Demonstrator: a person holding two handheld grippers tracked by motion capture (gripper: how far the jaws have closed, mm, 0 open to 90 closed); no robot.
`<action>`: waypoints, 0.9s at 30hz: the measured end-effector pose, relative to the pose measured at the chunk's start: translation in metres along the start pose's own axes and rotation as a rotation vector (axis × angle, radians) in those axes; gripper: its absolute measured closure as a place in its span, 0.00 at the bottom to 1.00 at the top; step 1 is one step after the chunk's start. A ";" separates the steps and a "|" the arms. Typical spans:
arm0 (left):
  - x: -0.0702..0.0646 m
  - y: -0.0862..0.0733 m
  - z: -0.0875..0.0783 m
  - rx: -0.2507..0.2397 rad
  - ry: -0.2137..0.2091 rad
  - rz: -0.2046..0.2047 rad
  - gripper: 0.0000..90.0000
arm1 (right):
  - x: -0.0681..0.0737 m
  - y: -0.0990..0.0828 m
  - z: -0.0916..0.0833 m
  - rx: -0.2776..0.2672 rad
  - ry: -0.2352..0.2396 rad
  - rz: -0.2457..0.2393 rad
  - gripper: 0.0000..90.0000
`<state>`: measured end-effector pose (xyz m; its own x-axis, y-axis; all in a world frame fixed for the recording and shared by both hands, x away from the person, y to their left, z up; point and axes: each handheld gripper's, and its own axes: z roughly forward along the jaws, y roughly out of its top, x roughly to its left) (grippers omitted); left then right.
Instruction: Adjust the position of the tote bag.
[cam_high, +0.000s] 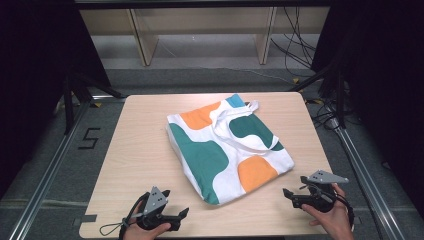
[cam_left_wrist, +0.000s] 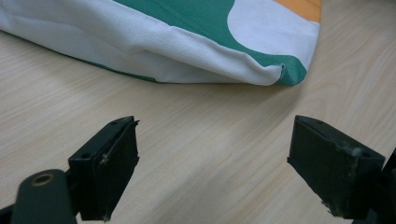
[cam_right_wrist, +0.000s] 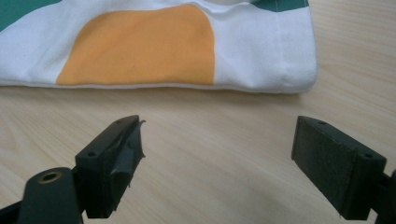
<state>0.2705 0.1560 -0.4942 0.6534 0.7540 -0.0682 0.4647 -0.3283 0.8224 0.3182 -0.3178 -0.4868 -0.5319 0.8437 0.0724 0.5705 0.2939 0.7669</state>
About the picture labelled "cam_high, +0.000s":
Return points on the person's right hand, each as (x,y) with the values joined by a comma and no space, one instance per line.
(330,220)

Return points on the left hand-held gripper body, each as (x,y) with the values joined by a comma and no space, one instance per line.
(154,203)

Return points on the dark curtain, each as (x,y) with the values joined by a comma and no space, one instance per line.
(36,83)
(386,83)

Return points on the beige wooden desk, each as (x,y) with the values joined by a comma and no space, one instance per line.
(200,20)

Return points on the black frame beam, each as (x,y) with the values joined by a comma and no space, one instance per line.
(200,3)

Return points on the person's left hand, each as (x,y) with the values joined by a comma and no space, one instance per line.
(146,232)

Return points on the aluminium floor rail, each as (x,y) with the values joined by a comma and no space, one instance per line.
(366,180)
(50,173)

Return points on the black metal stand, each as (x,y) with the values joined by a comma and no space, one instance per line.
(78,93)
(333,86)

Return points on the grey tape patch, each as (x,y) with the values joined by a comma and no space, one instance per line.
(87,219)

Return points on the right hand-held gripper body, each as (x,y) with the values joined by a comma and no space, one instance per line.
(320,190)

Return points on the white tote bag colourful patches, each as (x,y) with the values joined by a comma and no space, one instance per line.
(203,160)

